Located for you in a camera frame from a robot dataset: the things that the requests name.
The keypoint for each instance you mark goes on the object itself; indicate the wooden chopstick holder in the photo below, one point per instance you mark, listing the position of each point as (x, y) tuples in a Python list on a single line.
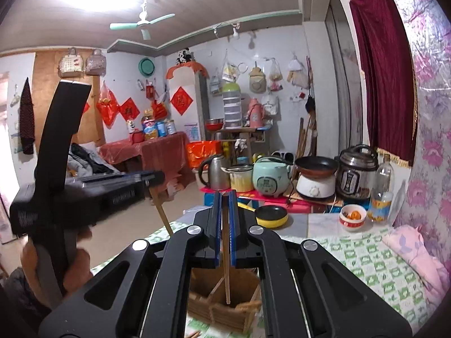
[(225, 318)]

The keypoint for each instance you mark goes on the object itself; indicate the beige heart pocket organizer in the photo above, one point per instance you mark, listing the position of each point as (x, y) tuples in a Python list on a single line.
[(256, 81)]

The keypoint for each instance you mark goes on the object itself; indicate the green checked tablecloth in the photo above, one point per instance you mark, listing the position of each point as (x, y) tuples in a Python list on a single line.
[(352, 253)]

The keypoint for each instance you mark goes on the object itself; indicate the white electric cooker base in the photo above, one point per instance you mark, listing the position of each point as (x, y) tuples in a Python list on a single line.
[(315, 188)]

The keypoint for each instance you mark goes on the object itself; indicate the steel pressure cooker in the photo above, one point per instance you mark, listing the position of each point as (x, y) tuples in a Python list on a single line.
[(356, 176)]

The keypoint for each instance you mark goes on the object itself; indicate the red basin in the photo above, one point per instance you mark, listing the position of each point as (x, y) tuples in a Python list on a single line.
[(214, 125)]

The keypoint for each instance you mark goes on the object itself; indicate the panda plush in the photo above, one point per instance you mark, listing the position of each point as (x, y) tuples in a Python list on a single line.
[(185, 56)]

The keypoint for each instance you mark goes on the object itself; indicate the white refrigerator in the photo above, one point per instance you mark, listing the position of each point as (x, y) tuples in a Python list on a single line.
[(199, 112)]

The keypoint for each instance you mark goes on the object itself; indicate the green white ceiling fan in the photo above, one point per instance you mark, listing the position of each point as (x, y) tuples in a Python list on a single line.
[(142, 21)]

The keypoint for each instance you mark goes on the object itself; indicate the maroon curtain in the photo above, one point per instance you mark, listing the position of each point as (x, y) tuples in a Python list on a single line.
[(384, 77)]

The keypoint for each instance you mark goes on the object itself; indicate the frying pan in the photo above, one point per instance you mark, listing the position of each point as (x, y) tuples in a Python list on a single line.
[(315, 167)]

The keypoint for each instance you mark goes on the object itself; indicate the light bulb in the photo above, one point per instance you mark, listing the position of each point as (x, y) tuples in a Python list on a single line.
[(236, 33)]

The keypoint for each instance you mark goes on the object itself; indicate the silver can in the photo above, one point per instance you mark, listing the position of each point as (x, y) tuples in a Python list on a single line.
[(170, 127)]

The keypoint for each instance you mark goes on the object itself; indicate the orange fridge cover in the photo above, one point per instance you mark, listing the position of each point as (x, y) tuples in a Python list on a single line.
[(190, 67)]

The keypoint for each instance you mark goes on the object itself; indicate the green rice cooker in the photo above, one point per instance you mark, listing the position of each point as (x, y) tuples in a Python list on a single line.
[(271, 179)]

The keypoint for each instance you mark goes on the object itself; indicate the red hanging pouch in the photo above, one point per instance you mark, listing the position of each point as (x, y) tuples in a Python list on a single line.
[(150, 91)]

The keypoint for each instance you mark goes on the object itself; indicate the plastic bag yellow contents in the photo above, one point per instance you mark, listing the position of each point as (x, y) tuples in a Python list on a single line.
[(229, 70)]

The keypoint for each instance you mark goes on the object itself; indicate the pink blanket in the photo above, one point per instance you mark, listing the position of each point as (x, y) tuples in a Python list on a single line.
[(412, 250)]

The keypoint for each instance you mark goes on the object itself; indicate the white hanging bag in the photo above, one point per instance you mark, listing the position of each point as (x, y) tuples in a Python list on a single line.
[(297, 72)]

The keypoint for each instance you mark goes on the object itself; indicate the white tote bag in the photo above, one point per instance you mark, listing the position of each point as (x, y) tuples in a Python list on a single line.
[(269, 105)]

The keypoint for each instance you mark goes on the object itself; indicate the person's left hand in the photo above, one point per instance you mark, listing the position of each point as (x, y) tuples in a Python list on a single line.
[(82, 260)]

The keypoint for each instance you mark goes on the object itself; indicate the orange red box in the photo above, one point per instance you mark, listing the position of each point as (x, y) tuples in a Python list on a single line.
[(202, 153)]

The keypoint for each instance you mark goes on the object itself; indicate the cooking oil bottle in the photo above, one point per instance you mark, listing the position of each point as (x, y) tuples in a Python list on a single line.
[(150, 126)]

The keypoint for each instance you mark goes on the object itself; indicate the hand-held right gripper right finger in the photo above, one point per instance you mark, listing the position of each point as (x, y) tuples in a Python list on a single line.
[(233, 232)]

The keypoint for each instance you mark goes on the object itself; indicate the yellow pan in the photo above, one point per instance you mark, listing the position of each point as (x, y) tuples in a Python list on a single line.
[(271, 220)]

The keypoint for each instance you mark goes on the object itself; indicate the white patterned handbag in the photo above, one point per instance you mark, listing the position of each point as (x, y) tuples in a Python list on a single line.
[(70, 65)]

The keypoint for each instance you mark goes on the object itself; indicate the floral plastic sheet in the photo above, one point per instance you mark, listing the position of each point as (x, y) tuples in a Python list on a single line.
[(433, 148)]

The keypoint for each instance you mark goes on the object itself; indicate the red diamond paper poster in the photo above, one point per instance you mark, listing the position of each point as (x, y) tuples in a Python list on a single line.
[(128, 109), (86, 107), (181, 100)]

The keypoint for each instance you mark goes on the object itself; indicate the pile of jackets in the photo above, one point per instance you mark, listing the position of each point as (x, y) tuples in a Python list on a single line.
[(84, 162)]

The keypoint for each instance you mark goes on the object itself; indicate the red white bowl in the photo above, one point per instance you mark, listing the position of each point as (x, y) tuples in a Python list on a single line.
[(352, 222)]

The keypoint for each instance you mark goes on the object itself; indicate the blue can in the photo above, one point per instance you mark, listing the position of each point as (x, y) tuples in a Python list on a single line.
[(161, 129)]

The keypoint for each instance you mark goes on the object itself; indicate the clear grey handbag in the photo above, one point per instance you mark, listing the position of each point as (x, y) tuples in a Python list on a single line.
[(96, 63)]

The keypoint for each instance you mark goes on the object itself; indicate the yellow enamel pot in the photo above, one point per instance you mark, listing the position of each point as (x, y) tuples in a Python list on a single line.
[(241, 181)]

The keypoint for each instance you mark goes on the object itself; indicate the table with red cloth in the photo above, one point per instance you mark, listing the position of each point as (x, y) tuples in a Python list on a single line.
[(162, 151)]

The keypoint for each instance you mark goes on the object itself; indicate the clear bottle yellow label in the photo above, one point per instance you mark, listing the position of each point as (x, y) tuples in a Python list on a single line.
[(380, 200)]

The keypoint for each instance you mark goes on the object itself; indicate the steel electric kettle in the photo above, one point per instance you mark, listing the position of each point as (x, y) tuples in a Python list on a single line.
[(216, 176)]

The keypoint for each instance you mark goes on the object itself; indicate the pink thermos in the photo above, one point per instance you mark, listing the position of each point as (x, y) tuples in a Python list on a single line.
[(254, 114)]

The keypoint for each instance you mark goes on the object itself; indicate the wooden wall board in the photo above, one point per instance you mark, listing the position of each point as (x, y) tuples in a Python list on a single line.
[(42, 67)]

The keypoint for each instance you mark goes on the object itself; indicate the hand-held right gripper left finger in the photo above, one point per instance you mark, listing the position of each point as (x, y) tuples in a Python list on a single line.
[(218, 232)]

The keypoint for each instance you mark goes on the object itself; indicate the clear hanging plastic bag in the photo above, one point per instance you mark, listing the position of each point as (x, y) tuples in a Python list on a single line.
[(275, 75)]

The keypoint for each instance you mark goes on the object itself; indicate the stacked food container green lid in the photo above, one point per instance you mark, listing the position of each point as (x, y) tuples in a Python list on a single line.
[(232, 109)]

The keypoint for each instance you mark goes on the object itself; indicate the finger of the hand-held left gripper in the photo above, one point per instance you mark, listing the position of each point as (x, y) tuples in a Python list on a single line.
[(116, 183), (116, 175)]

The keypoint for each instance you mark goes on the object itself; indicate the teal basin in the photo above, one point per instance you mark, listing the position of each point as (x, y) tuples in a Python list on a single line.
[(146, 67)]

